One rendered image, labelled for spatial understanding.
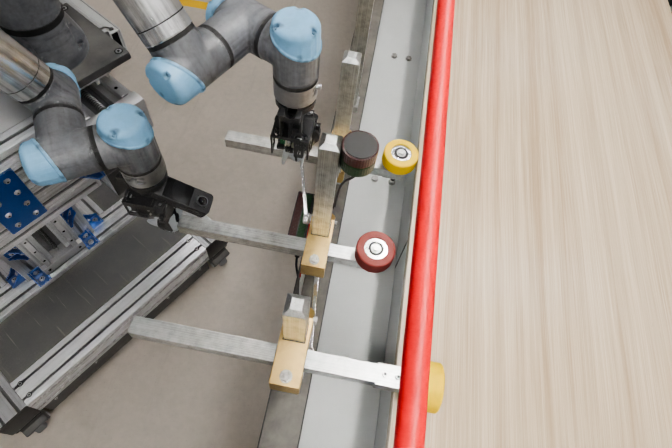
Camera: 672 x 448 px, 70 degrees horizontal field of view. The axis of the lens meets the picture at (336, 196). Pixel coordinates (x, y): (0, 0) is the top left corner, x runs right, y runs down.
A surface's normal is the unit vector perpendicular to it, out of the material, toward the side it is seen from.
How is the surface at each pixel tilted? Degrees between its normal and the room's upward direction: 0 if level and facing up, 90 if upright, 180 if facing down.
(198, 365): 0
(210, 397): 0
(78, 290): 0
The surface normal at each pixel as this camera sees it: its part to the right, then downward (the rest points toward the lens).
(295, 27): 0.08, -0.52
